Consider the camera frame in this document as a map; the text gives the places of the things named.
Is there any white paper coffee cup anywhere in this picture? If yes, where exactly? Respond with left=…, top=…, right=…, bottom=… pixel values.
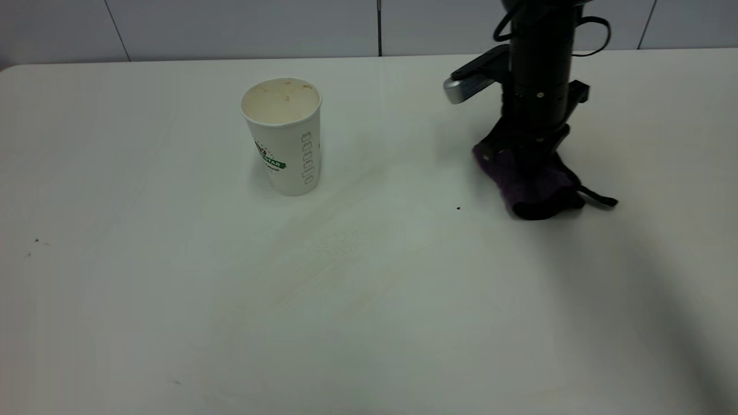
left=240, top=77, right=323, bottom=197

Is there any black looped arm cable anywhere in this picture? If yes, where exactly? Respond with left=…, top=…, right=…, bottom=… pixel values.
left=572, top=16, right=612, bottom=58

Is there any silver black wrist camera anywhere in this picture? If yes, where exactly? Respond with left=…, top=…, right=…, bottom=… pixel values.
left=442, top=44, right=511, bottom=105

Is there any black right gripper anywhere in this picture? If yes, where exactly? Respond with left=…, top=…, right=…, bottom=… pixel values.
left=478, top=81, right=591, bottom=175

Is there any purple cloth with black trim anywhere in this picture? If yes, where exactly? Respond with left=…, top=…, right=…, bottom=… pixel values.
left=472, top=141, right=619, bottom=221

